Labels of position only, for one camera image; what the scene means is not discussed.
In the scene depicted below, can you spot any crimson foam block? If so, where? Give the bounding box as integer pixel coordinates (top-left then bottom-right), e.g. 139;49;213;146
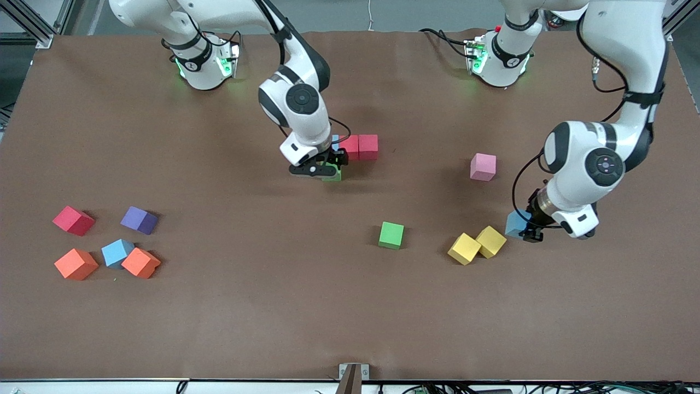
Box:
52;206;96;236

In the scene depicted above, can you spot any yellow foam block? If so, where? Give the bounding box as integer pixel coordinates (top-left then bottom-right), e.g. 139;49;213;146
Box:
447;233;482;266
475;225;508;259

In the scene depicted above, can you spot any black cable bundle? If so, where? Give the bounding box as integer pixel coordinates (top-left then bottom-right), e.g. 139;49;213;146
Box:
402;381;700;394

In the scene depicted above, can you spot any purple foam block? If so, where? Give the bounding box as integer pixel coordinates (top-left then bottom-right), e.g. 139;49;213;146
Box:
120;206;159;235

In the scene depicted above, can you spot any aluminium frame post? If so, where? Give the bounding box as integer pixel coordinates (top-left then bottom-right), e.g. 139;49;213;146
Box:
663;0;700;43
0;0;74;50

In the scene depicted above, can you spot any brown table mat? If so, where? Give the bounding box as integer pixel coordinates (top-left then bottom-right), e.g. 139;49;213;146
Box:
0;30;700;382

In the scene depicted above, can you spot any metal table bracket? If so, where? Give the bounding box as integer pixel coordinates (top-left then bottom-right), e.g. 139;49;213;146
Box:
339;363;370;381

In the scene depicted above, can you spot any orange foam block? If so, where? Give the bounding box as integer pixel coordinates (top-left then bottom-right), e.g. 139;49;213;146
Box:
54;248;100;281
121;247;161;279

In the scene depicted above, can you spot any black camera cable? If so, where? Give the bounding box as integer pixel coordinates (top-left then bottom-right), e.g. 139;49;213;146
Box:
512;11;629;226

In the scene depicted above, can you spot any pink foam block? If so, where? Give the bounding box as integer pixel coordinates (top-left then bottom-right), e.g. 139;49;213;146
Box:
470;153;497;181

